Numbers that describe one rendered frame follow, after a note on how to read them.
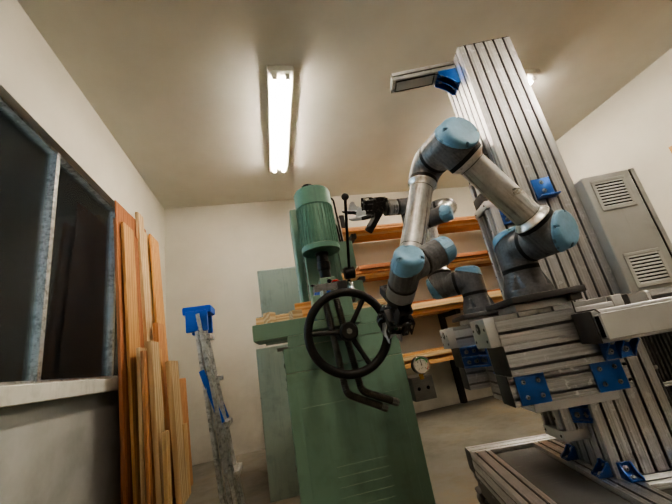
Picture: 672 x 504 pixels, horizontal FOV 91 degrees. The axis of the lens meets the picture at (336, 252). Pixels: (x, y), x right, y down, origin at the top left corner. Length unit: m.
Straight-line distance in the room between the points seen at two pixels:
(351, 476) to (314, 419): 0.21
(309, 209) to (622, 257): 1.21
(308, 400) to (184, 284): 2.93
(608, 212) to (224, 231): 3.54
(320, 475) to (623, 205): 1.46
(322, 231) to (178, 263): 2.82
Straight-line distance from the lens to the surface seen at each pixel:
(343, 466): 1.31
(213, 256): 4.03
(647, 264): 1.61
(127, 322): 2.59
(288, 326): 1.27
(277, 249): 4.00
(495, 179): 1.11
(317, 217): 1.48
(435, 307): 3.71
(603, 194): 1.63
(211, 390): 2.06
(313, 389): 1.27
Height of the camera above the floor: 0.74
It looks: 17 degrees up
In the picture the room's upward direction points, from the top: 10 degrees counter-clockwise
